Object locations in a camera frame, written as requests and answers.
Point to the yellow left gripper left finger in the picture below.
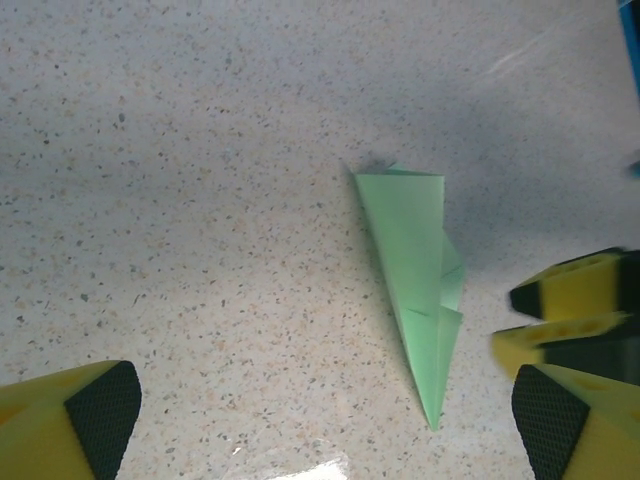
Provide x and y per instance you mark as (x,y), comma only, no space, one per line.
(50,430)

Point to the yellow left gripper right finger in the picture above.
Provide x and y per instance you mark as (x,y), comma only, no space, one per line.
(590,435)

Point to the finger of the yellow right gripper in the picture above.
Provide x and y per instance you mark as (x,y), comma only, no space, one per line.
(585,290)
(565,337)

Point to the green foam sheet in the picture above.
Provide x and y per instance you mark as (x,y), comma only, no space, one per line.
(415,250)

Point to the blue-edged aluminium side rail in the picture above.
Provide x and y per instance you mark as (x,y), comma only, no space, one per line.
(631,50)

